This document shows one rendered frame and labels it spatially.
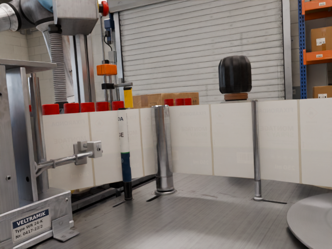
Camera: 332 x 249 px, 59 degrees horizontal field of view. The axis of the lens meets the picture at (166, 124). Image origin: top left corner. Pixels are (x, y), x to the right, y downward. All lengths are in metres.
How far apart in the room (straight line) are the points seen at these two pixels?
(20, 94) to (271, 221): 0.42
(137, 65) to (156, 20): 0.92
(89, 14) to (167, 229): 0.54
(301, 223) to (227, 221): 0.11
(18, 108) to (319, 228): 0.45
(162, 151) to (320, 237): 0.32
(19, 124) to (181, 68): 5.04
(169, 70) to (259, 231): 5.15
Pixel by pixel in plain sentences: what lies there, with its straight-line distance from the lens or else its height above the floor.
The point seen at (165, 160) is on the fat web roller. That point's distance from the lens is 0.61.
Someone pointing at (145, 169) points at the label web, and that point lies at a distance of 0.63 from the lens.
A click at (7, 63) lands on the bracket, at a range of 0.45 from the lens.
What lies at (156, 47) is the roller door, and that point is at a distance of 5.69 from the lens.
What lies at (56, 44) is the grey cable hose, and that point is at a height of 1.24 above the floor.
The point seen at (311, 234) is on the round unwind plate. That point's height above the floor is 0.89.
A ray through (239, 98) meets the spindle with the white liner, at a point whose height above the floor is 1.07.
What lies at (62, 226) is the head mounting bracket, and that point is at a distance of 0.50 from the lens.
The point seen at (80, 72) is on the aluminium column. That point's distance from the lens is 0.90.
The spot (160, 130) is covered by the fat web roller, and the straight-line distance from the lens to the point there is 0.60.
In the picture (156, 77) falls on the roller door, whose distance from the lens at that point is 5.63.
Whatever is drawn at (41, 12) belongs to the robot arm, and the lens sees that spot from 1.11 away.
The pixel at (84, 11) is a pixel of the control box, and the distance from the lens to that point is 0.78.
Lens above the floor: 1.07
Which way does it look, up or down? 4 degrees down
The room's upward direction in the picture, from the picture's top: 4 degrees counter-clockwise
